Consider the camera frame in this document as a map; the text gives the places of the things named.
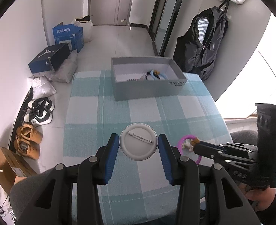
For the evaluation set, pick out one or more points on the tan shoe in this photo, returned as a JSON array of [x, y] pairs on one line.
[[30, 133], [26, 148]]

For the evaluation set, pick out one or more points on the white plastic bag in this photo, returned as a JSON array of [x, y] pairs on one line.
[[43, 88]]

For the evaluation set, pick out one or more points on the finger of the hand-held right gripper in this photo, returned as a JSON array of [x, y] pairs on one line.
[[222, 158], [236, 148]]

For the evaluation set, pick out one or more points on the black flat panel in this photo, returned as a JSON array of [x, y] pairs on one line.
[[20, 114]]

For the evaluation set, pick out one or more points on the grey cardboard box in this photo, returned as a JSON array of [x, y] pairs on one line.
[[142, 90]]

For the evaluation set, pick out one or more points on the blue cardboard box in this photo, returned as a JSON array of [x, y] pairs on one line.
[[67, 36]]

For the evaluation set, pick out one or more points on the striped shirt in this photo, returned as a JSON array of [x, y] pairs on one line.
[[203, 28]]

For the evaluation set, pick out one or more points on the brown cardboard box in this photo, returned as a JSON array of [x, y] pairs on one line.
[[6, 166]]

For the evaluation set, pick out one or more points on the brown and white charm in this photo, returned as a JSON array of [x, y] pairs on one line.
[[189, 143]]

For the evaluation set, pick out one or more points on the black framed glass door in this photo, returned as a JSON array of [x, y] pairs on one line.
[[161, 16]]

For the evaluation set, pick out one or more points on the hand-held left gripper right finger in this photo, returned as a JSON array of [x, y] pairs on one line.
[[166, 159]]

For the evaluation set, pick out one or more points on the grey plastic bag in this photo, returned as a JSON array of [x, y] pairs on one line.
[[65, 70]]

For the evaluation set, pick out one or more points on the black and blue shoe box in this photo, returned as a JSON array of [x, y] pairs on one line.
[[41, 62]]

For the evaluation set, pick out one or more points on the black and white sneaker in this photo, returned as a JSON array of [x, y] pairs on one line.
[[40, 104], [38, 117]]

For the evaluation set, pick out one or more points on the white hair accessory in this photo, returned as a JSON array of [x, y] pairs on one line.
[[143, 77]]

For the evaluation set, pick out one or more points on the black backpack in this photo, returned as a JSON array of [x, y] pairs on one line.
[[208, 51]]

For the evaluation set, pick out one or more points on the teal checkered tablecloth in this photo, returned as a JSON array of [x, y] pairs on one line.
[[100, 112]]

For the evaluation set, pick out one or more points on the white plastic sack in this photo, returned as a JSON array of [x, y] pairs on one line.
[[86, 29]]

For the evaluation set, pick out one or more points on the white round pin badge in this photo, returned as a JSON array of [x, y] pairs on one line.
[[138, 145]]

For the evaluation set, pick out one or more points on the person's right hand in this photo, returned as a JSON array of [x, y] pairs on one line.
[[257, 198]]

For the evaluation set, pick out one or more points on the grey door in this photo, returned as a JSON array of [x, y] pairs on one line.
[[107, 2]]

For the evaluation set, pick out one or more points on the person's grey trouser leg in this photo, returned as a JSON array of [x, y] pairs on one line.
[[243, 137]]

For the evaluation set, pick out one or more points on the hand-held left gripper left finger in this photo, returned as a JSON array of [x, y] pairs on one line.
[[112, 159]]

